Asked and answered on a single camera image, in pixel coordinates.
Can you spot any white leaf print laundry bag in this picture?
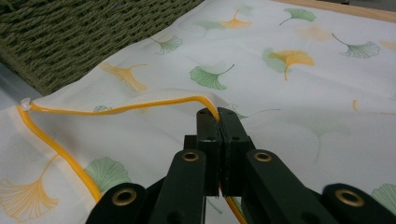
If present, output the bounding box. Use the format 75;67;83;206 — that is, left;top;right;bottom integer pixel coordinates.
0;0;396;224

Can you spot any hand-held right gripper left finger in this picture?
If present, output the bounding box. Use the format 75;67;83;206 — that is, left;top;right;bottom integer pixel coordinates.
183;106;222;197

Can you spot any green woven basket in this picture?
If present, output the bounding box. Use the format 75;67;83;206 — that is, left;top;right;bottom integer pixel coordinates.
0;0;205;97

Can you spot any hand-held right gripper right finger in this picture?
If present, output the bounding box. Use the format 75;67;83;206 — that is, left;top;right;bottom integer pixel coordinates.
218;106;256;198

